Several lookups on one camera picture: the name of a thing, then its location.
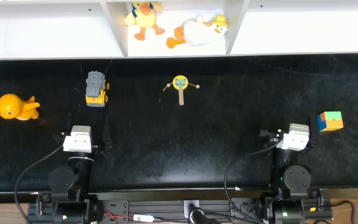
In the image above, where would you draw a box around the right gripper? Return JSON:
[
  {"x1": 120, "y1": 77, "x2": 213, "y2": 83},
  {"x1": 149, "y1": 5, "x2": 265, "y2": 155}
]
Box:
[{"x1": 303, "y1": 112, "x2": 321, "y2": 154}]

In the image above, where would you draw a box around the yellow rattle drum wooden handle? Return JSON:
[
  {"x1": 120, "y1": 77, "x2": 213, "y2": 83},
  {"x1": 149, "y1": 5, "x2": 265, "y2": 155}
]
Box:
[{"x1": 162, "y1": 75, "x2": 201, "y2": 106}]

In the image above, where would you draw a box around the mounting rail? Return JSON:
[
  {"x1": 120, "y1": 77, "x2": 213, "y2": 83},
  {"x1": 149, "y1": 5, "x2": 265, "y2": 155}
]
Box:
[{"x1": 26, "y1": 198, "x2": 335, "y2": 224}]

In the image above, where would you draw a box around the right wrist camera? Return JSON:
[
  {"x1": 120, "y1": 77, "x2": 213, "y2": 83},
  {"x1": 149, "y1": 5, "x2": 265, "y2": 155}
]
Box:
[{"x1": 280, "y1": 123, "x2": 311, "y2": 152}]

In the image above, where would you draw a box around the white plush duck yellow hat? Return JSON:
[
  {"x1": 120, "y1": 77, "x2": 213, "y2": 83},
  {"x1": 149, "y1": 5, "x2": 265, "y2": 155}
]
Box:
[{"x1": 166, "y1": 14, "x2": 229, "y2": 49}]

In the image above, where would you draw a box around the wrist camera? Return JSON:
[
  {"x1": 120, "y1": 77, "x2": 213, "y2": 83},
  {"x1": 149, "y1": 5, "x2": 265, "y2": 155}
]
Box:
[
  {"x1": 62, "y1": 125, "x2": 93, "y2": 154},
  {"x1": 280, "y1": 123, "x2": 311, "y2": 152}
]

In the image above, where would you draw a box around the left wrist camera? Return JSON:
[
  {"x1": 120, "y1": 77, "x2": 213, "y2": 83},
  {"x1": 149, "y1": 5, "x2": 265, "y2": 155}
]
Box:
[{"x1": 62, "y1": 125, "x2": 93, "y2": 154}]

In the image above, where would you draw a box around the orange rubber toy figure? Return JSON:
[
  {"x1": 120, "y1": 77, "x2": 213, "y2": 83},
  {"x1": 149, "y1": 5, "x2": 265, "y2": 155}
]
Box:
[{"x1": 0, "y1": 93, "x2": 40, "y2": 121}]

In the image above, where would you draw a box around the grey and yellow toy truck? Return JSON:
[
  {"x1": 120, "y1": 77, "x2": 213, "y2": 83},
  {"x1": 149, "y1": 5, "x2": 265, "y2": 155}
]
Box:
[{"x1": 85, "y1": 70, "x2": 111, "y2": 108}]

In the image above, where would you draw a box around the white shelf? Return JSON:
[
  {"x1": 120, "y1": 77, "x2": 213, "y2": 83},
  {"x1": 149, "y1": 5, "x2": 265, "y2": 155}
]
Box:
[{"x1": 0, "y1": 0, "x2": 358, "y2": 61}]

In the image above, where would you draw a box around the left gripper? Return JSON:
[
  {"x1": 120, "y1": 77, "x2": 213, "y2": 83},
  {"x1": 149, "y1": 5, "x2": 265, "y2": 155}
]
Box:
[{"x1": 62, "y1": 112, "x2": 114, "y2": 156}]

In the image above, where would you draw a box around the many-coloured puzzle cube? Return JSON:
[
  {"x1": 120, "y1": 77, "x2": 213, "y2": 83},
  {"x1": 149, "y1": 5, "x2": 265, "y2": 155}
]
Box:
[{"x1": 316, "y1": 111, "x2": 344, "y2": 133}]

